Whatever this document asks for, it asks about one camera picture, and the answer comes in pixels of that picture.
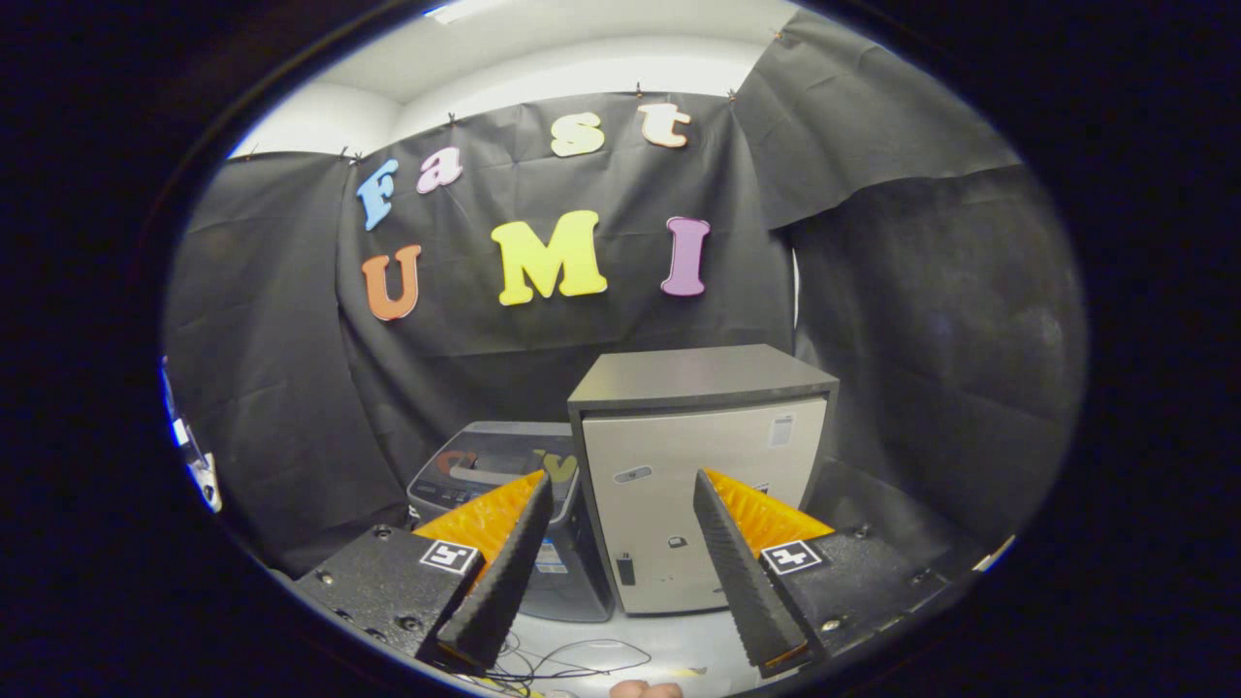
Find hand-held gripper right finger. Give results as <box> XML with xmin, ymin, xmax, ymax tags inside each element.
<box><xmin>691</xmin><ymin>468</ymin><xmax>957</xmax><ymax>679</ymax></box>

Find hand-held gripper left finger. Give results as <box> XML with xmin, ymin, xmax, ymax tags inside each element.
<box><xmin>291</xmin><ymin>471</ymin><xmax>557</xmax><ymax>676</ymax></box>

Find grey washing machine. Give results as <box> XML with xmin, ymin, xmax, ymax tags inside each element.
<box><xmin>406</xmin><ymin>420</ymin><xmax>616</xmax><ymax>624</ymax></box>

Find grey small cabinet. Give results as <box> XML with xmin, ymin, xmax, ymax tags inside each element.
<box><xmin>566</xmin><ymin>343</ymin><xmax>842</xmax><ymax>618</ymax></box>

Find black backdrop cloth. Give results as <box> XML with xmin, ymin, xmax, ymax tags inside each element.
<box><xmin>160</xmin><ymin>8</ymin><xmax>1089</xmax><ymax>583</ymax></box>

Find thin cables on floor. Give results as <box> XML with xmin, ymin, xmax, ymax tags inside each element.
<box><xmin>473</xmin><ymin>633</ymin><xmax>711</xmax><ymax>698</ymax></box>

